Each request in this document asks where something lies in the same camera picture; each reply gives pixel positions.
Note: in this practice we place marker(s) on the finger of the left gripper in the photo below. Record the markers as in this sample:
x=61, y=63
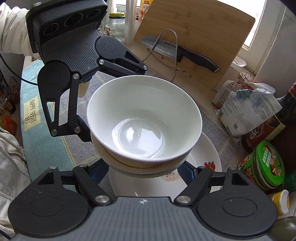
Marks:
x=116, y=59
x=54, y=79

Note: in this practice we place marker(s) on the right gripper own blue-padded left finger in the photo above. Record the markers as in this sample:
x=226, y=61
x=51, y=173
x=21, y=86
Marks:
x=87, y=183

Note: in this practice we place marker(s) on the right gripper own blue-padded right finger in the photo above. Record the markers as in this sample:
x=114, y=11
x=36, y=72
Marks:
x=197, y=181

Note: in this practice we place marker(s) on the white bowl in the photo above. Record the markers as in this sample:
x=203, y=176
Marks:
x=140, y=168
x=141, y=118

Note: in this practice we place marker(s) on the white sleeve forearm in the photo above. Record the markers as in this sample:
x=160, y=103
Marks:
x=14, y=33

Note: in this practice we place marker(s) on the glass jar green lid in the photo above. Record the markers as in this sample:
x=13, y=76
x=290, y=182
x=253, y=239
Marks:
x=115, y=27

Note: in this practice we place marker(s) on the white plate stack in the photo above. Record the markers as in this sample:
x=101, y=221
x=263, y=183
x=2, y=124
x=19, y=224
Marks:
x=171, y=184

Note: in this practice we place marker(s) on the grey checked cloth mat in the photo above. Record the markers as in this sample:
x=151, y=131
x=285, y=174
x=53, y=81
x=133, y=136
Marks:
x=41, y=149

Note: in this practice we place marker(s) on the tall plastic wrap roll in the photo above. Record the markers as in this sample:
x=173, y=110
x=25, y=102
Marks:
x=130, y=16

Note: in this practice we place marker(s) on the cooking wine bottle orange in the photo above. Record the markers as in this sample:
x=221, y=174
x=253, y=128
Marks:
x=144, y=7

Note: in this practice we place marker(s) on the white food bag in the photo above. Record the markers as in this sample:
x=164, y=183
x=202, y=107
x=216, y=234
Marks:
x=244, y=110

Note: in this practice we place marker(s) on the dark sauce bottle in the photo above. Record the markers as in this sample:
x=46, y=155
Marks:
x=269, y=129

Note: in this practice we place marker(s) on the bamboo cutting board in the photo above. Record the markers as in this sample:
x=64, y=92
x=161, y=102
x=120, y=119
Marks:
x=210, y=28

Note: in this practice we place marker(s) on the kitchen knife black handle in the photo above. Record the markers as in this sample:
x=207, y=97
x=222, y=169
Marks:
x=196, y=58

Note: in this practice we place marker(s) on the metal wire rack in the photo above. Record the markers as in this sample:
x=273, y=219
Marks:
x=163, y=47

